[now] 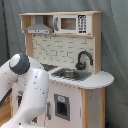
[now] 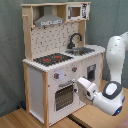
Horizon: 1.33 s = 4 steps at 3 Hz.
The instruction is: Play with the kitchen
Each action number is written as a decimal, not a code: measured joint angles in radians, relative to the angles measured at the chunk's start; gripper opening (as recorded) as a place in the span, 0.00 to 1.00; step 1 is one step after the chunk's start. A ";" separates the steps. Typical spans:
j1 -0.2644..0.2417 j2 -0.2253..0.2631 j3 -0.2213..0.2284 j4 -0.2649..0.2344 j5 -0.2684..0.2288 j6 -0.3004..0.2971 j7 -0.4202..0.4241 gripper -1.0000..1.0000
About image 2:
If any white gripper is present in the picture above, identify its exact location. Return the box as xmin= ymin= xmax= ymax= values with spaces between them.
xmin=76 ymin=77 xmax=99 ymax=105

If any white oven door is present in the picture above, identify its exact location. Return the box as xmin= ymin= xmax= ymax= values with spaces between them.
xmin=55 ymin=81 xmax=74 ymax=111

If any white microwave door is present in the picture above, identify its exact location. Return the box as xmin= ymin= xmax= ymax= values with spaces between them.
xmin=66 ymin=3 xmax=90 ymax=21

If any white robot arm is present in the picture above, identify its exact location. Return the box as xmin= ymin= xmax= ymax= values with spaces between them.
xmin=77 ymin=31 xmax=128 ymax=116

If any wooden toy kitchen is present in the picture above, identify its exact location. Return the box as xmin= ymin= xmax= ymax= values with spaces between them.
xmin=22 ymin=2 xmax=105 ymax=128

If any right red stove knob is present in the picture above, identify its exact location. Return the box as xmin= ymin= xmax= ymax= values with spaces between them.
xmin=72 ymin=66 xmax=77 ymax=72

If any red stove knob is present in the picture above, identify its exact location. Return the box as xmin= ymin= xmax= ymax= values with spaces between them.
xmin=54 ymin=73 xmax=60 ymax=79
xmin=72 ymin=66 xmax=77 ymax=72

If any left red stove knob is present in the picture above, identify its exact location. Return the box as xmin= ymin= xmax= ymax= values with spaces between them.
xmin=54 ymin=73 xmax=60 ymax=79

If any grey toy sink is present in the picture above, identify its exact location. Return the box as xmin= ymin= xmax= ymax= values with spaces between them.
xmin=66 ymin=47 xmax=94 ymax=56

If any black toy stovetop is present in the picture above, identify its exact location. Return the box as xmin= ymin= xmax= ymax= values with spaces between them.
xmin=34 ymin=53 xmax=71 ymax=67

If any black toy faucet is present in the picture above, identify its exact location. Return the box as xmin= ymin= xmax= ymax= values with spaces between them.
xmin=66 ymin=32 xmax=83 ymax=50

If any grey range hood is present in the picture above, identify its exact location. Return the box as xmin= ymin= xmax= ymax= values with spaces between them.
xmin=35 ymin=5 xmax=64 ymax=27

